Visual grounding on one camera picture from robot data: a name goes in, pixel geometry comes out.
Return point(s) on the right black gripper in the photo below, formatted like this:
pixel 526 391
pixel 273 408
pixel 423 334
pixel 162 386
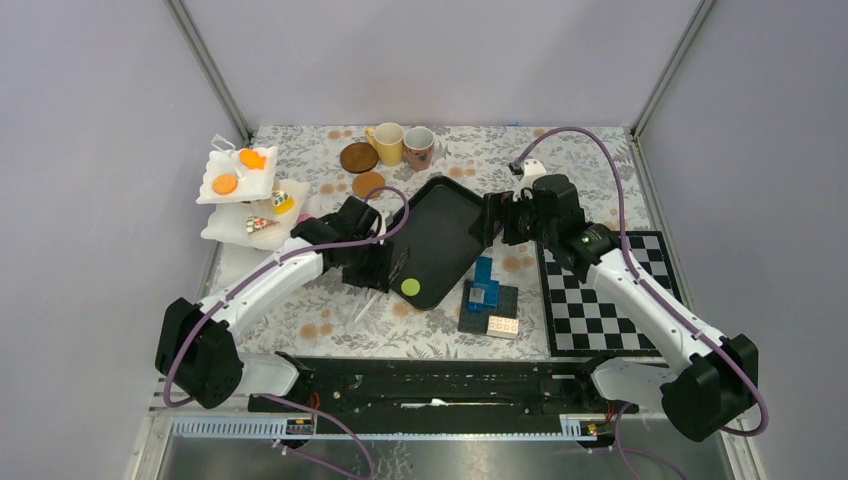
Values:
pixel 502 206

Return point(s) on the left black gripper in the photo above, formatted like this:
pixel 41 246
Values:
pixel 377 275

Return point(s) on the green round cookie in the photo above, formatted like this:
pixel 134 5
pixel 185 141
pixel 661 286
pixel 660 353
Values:
pixel 410 287

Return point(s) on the black serving tray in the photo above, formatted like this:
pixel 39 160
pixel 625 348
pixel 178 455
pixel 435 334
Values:
pixel 437 234

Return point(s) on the light brown round coaster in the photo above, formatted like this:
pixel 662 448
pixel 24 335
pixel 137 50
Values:
pixel 366 182

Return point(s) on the yellow cake slice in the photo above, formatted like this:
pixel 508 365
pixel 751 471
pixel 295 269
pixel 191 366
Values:
pixel 281 202

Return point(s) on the dark brown round coaster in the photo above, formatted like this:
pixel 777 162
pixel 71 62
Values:
pixel 359 157

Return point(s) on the white strawberry cake slice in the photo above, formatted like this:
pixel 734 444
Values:
pixel 258 226

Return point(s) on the yellow mug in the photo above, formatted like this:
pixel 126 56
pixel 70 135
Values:
pixel 387 140

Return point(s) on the pink patterned mug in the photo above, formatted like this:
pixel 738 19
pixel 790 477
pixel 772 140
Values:
pixel 419 147

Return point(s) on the orange fish biscuit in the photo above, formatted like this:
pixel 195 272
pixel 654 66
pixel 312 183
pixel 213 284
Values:
pixel 252 159

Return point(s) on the orange round biscuit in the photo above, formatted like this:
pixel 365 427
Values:
pixel 225 184

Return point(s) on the silver tongs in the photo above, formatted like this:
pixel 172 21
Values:
pixel 371 298

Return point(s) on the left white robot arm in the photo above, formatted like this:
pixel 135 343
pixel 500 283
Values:
pixel 198 350

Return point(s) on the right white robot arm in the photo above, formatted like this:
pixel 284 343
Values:
pixel 708 378

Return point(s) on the blue lego block stack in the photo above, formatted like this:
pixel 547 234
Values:
pixel 484 291

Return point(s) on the black white checkerboard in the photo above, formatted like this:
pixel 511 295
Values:
pixel 582 323

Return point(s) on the black lego baseplate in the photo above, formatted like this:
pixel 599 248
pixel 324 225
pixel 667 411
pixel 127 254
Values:
pixel 475 323

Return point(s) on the beige lego brick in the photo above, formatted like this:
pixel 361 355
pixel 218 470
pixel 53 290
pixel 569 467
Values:
pixel 502 327

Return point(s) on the white tiered dessert stand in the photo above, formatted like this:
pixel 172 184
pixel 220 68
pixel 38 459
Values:
pixel 226 224

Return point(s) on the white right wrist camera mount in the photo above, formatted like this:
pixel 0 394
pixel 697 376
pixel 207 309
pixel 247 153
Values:
pixel 527 171

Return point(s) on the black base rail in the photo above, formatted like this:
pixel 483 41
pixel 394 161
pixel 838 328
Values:
pixel 404 396

